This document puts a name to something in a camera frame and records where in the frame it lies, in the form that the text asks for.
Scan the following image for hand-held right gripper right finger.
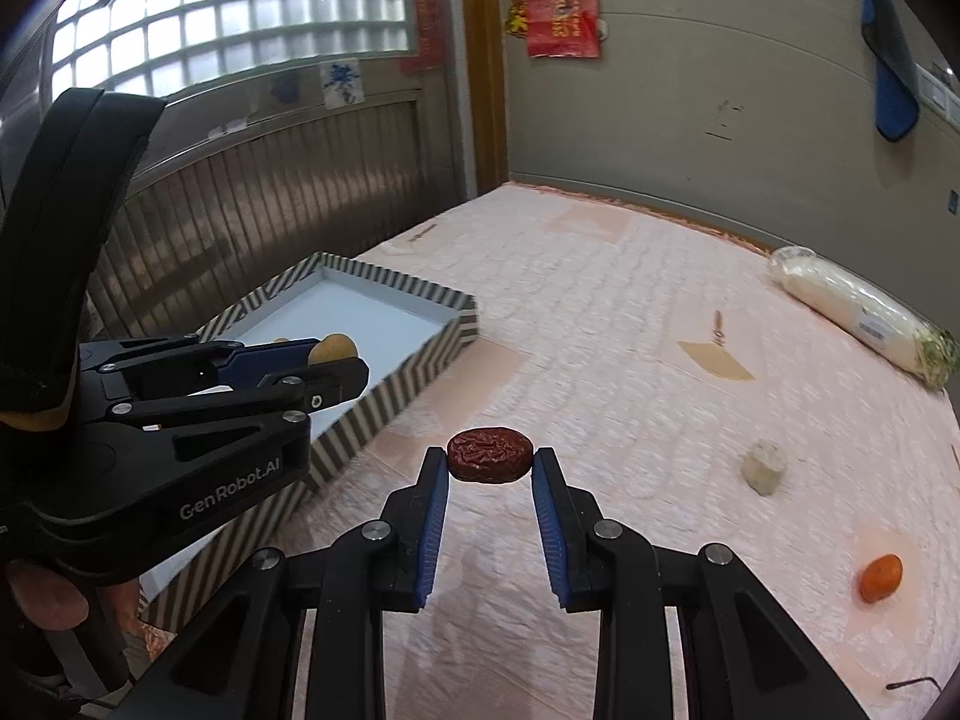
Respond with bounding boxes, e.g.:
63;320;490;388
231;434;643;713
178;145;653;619
530;448;875;720

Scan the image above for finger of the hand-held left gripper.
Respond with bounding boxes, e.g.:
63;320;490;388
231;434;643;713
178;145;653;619
112;356;371;494
79;339;322;395

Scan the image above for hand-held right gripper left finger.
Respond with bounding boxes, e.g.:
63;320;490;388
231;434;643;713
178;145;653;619
112;448;451;720

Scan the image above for small round tan fruit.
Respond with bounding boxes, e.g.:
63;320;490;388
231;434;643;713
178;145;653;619
309;334;359;365

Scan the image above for striped cardboard box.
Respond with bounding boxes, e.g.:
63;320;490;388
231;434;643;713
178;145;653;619
139;251;481;627

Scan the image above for large red jujube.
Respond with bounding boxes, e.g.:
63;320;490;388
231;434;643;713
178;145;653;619
447;426;534;484

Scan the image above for person's left hand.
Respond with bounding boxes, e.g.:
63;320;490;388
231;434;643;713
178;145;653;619
4;561;89;632

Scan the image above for slatted wooden panel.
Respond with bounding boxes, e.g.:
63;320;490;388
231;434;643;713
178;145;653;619
86;90;466;350

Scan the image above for pink quilt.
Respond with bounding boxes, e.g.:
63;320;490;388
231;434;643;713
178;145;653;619
139;181;960;720

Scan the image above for pale small sugarcane chunk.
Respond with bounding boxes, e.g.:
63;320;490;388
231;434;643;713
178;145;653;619
741;439;788;497

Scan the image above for blue print paper sticker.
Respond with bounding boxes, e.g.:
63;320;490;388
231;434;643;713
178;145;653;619
321;60;368;107

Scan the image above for small orange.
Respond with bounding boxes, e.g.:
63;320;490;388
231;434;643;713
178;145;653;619
859;553;904;605

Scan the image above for glass block window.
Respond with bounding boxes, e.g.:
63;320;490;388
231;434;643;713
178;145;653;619
41;0;415;102

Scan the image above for red paper strip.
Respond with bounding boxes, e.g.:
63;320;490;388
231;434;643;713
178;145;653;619
409;0;448;74

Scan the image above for wrapped white radish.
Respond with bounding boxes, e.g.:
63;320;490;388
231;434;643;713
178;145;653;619
769;245;959;391

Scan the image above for blue cloth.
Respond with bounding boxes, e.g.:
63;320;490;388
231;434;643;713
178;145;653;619
861;0;920;142

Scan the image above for wooden door frame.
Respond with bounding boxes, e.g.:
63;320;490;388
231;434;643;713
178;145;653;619
456;0;512;200

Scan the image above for red wall poster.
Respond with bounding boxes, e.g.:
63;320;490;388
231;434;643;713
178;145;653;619
521;0;603;59

